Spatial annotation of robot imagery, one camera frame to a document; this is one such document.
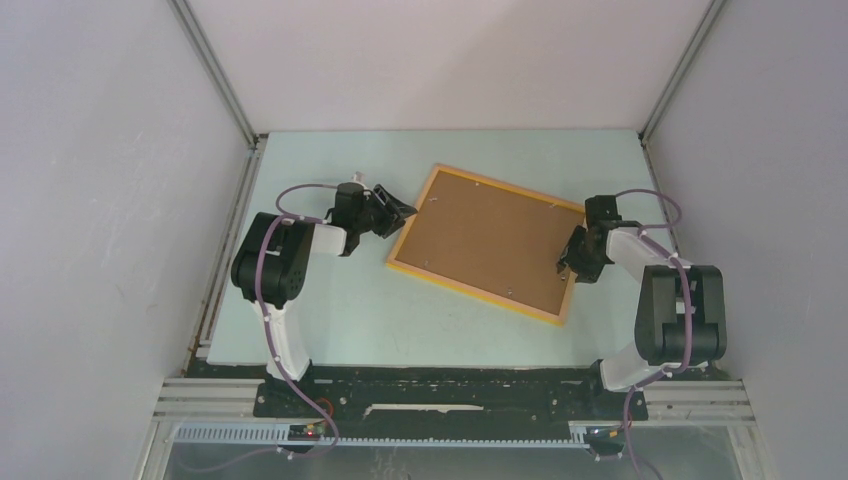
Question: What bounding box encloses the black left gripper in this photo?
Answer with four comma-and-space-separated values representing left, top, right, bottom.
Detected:
354, 185, 417, 239

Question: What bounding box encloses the brown cardboard backing board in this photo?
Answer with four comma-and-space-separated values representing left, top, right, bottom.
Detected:
394, 169, 584, 317

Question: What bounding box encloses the yellow wooden picture frame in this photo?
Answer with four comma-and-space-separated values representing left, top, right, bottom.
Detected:
385, 162, 588, 329

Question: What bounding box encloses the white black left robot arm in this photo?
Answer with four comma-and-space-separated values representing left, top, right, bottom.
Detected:
230, 180, 418, 417

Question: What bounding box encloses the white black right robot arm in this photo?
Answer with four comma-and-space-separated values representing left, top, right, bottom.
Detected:
557, 194, 727, 418

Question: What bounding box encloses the small circuit board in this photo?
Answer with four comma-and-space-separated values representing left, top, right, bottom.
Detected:
287, 425, 324, 442

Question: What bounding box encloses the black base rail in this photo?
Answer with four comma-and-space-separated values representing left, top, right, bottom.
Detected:
253, 366, 648, 442

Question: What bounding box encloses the left aluminium corner post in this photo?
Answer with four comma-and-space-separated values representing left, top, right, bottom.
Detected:
167, 0, 259, 149

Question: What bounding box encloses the aluminium corner post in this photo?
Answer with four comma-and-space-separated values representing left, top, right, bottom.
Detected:
639, 0, 728, 146
167, 0, 259, 149

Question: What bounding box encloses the right aluminium corner post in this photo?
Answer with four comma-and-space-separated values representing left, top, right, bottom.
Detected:
639, 0, 728, 146

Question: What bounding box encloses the grey cable duct strip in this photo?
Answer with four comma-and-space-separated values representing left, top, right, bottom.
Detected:
173, 423, 591, 450

